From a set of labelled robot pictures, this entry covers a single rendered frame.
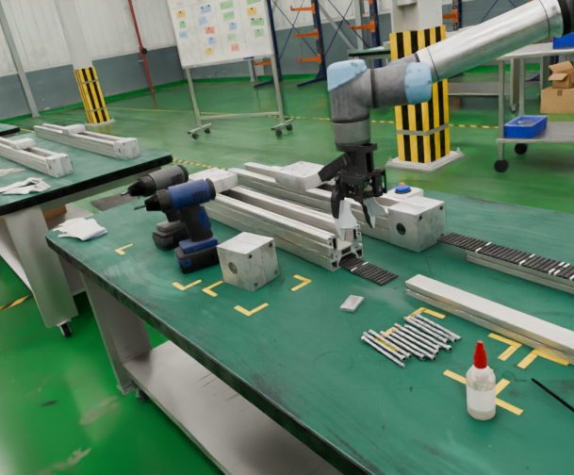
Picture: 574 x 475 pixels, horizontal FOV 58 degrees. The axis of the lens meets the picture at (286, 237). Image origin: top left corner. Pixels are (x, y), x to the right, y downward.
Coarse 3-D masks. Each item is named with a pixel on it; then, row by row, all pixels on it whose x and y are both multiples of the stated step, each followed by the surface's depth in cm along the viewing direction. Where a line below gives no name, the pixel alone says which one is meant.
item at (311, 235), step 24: (240, 192) 159; (216, 216) 163; (240, 216) 148; (264, 216) 136; (288, 216) 140; (312, 216) 131; (288, 240) 132; (312, 240) 122; (336, 240) 118; (360, 240) 122; (336, 264) 119
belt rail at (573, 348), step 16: (416, 288) 102; (432, 288) 99; (448, 288) 98; (432, 304) 99; (448, 304) 97; (464, 304) 93; (480, 304) 92; (496, 304) 91; (480, 320) 91; (496, 320) 88; (512, 320) 86; (528, 320) 85; (512, 336) 86; (528, 336) 84; (544, 336) 81; (560, 336) 80; (560, 352) 79
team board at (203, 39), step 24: (168, 0) 677; (192, 0) 658; (216, 0) 641; (240, 0) 624; (264, 0) 609; (192, 24) 672; (216, 24) 655; (240, 24) 637; (264, 24) 621; (192, 48) 688; (216, 48) 670; (240, 48) 651; (264, 48) 635; (192, 96) 725; (288, 120) 684
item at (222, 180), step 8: (192, 176) 170; (200, 176) 168; (208, 176) 166; (216, 176) 165; (224, 176) 163; (232, 176) 163; (216, 184) 161; (224, 184) 163; (232, 184) 164; (216, 192) 162; (224, 192) 165
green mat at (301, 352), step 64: (128, 256) 147; (384, 256) 122; (448, 256) 117; (192, 320) 108; (256, 320) 104; (320, 320) 101; (384, 320) 97; (448, 320) 94; (256, 384) 86; (320, 384) 83; (384, 384) 81; (448, 384) 79; (512, 384) 77; (384, 448) 69; (448, 448) 68; (512, 448) 66
